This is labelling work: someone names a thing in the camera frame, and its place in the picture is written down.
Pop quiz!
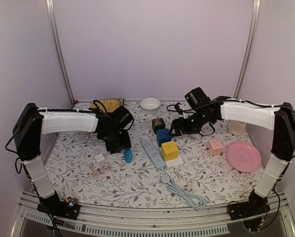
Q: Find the dark patterned cube socket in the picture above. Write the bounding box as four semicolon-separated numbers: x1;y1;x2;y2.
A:
152;118;166;134

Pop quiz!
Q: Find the white power strip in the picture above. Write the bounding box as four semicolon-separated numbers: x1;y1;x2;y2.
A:
165;156;184;169

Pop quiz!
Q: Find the cream cup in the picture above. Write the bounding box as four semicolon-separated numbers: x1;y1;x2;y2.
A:
228;120;247;136

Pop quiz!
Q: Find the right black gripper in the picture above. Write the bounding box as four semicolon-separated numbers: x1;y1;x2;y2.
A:
169;109;212;137

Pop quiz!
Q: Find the light blue adapter plug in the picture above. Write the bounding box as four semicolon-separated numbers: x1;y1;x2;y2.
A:
123;149;133;163

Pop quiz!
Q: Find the pink cube socket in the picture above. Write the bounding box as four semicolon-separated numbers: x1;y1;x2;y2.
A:
207;139;224;156

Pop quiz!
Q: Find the grey-blue coiled power cable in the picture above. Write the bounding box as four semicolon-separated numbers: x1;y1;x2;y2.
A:
160;169;207;210

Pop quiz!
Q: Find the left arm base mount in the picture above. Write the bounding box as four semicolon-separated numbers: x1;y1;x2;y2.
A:
37;195;81;220

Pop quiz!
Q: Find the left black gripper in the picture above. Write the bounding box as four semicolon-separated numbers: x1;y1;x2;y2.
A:
103;129;132;154

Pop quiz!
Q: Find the front aluminium rail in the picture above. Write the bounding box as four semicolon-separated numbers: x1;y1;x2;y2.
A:
11;192;295;237

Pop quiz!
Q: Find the pink plate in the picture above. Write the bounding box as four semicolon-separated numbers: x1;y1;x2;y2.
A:
225;141;261;173

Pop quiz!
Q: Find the pink charger cable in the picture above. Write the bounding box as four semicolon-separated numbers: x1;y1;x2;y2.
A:
89;163;113;180

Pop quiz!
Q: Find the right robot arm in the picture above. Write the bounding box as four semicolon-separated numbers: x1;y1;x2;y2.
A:
170;96;295;215

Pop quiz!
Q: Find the white charger plug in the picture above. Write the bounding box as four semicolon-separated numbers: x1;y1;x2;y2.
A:
94;154;106;164

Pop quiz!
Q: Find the yellow cube socket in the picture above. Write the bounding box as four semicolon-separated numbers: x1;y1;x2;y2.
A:
161;141;179;161

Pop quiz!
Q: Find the left aluminium frame post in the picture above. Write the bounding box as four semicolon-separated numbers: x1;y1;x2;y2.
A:
45;0;75;105

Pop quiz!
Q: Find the white strip cable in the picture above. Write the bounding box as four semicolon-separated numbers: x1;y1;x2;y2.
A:
174;167;194;191

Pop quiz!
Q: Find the aluminium frame post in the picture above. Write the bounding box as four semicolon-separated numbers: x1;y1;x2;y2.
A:
45;0;75;105
233;0;261;99

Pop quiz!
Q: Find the right aluminium frame post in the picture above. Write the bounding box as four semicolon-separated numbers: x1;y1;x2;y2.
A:
233;0;261;99

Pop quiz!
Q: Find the dark tray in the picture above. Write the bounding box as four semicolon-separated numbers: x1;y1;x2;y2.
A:
89;98;125;112

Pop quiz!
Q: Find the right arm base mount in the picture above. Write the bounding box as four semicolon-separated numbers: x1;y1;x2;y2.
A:
226;197;270;232

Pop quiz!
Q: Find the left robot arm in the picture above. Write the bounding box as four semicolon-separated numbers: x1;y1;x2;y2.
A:
10;103;134;220

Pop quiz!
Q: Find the white bowl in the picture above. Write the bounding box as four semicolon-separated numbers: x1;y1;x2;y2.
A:
140;98;161;111

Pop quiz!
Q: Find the grey-blue power strip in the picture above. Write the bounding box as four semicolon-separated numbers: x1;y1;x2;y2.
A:
141;140;166;170

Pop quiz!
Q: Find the dark blue cube socket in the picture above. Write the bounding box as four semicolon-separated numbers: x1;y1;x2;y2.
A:
156;128;172;147

